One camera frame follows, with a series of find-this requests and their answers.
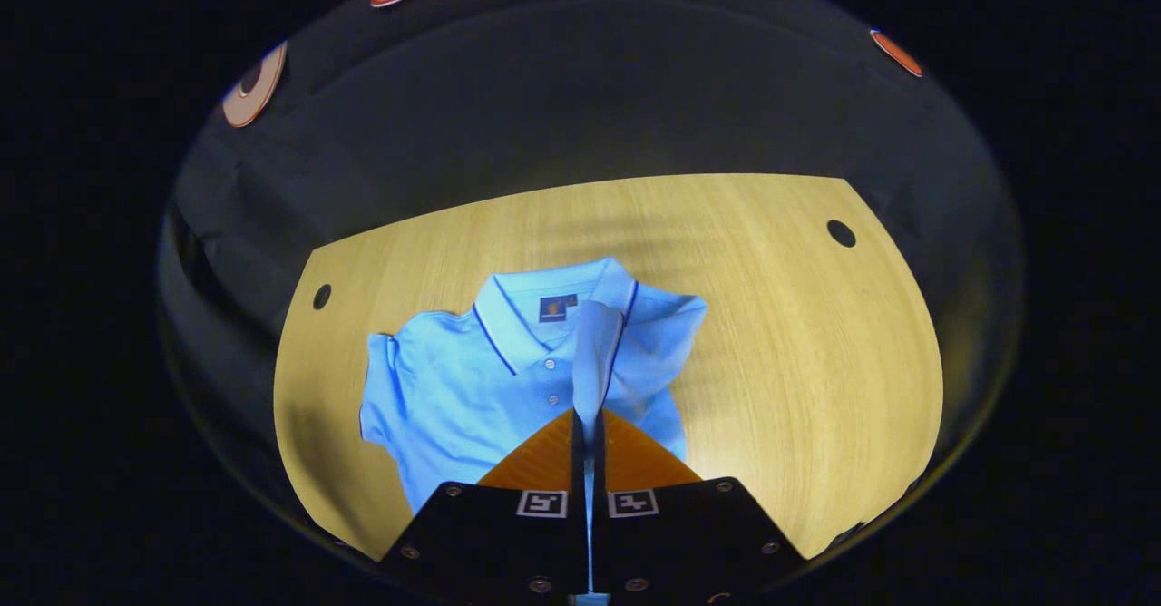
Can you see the light blue T-shirt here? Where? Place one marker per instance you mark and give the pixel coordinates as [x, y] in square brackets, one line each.
[472, 379]

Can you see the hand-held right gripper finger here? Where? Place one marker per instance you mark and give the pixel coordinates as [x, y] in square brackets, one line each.
[600, 470]
[578, 461]

